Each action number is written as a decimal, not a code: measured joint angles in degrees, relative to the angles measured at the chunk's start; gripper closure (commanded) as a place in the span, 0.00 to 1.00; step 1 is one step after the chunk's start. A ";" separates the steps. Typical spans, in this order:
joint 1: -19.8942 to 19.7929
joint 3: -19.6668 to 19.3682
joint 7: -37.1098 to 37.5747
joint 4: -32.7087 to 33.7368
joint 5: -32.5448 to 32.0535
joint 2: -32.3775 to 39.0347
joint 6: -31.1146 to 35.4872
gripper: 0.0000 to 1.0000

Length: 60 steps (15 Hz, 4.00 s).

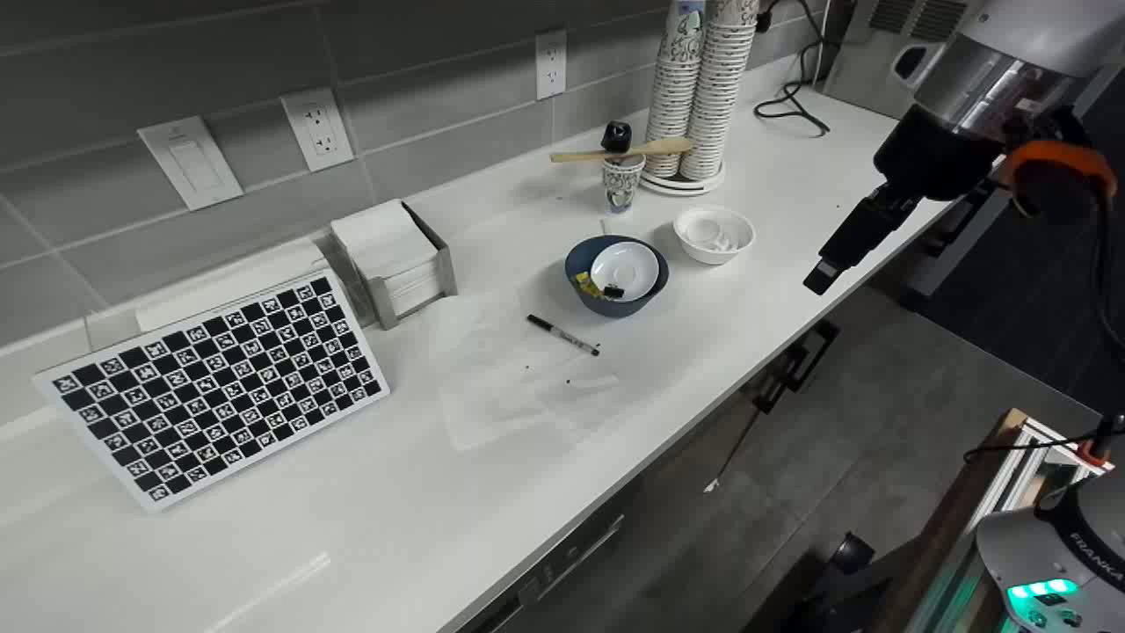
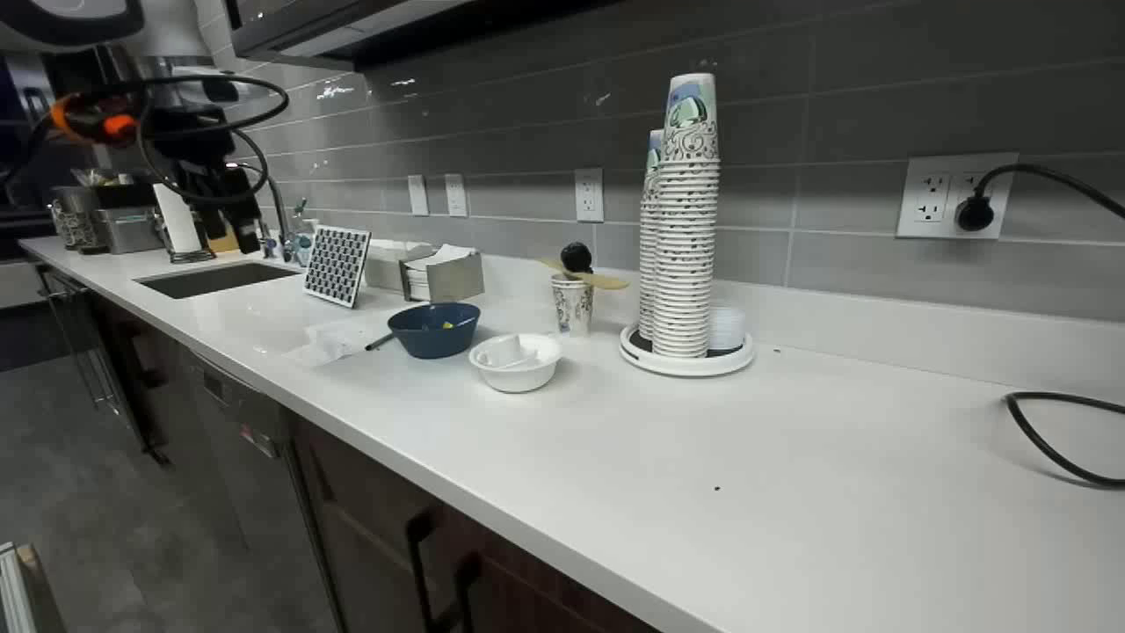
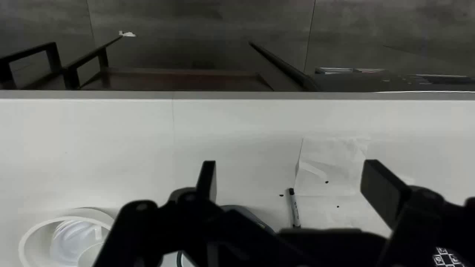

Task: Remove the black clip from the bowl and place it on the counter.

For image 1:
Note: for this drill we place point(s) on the grey device with green light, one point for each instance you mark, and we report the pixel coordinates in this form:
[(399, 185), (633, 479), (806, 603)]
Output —
[(1048, 564)]

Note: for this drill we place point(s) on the metal napkin holder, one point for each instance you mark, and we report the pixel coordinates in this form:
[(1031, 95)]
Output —
[(393, 259)]

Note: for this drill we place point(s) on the white blank wall plate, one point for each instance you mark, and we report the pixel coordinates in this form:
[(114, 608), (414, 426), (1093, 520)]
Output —
[(193, 163)]

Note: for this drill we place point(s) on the dark blue bowl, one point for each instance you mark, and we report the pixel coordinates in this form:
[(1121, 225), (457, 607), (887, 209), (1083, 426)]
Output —
[(577, 265)]

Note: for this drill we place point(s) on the black clip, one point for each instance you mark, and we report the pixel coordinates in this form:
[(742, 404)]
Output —
[(612, 293)]

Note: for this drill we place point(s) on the small glass jar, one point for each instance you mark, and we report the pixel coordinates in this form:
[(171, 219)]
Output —
[(619, 185)]

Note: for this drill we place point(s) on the yellow small item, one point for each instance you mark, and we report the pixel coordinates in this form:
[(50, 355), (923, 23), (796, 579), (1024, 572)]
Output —
[(590, 290)]

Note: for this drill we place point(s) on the black white calibration board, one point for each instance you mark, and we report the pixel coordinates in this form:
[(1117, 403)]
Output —
[(215, 387)]

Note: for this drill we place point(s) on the tall paper cup stack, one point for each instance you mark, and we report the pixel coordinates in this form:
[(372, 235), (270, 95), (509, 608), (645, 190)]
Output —
[(727, 82)]

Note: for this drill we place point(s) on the white wall outlet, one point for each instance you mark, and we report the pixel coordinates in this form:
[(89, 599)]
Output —
[(317, 129), (549, 65)]

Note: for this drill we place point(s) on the black round ball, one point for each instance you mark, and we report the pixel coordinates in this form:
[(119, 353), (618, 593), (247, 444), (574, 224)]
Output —
[(618, 137)]

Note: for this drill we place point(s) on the white round tray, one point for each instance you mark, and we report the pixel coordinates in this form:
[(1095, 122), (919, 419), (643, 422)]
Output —
[(669, 185)]

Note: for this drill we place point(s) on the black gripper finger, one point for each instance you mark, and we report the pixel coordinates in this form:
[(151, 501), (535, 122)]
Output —
[(848, 241), (895, 224)]

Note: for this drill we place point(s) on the white small bowl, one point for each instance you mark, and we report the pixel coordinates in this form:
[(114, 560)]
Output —
[(714, 232)]

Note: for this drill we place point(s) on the white round plate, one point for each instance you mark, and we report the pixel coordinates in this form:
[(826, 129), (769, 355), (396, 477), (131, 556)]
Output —
[(629, 267)]

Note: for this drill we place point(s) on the wooden frame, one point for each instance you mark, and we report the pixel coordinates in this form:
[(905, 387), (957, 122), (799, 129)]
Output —
[(955, 503)]

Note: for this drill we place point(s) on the wooden stir sticks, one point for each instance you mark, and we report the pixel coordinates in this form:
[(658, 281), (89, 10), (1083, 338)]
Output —
[(657, 149)]

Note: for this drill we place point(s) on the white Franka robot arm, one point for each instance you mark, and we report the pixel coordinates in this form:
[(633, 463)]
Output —
[(1021, 54)]

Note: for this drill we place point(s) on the black marker pen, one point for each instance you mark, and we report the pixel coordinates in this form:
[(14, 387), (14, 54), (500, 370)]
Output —
[(565, 334)]

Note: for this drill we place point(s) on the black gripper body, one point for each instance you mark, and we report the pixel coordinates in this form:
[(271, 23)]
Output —
[(933, 158)]

